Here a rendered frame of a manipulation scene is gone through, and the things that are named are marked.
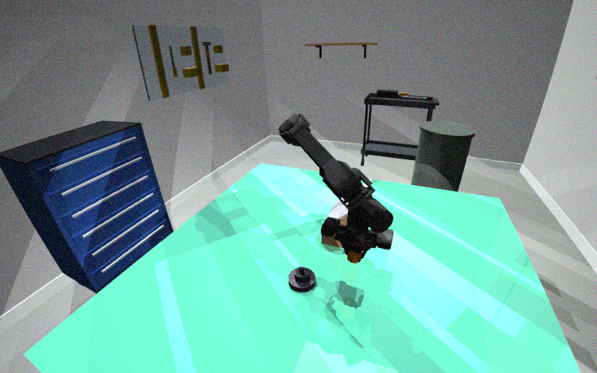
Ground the orange knob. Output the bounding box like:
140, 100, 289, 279
347, 251, 363, 263

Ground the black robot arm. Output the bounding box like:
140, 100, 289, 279
278, 113, 393, 253

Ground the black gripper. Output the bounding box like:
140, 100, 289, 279
321, 211, 394, 259

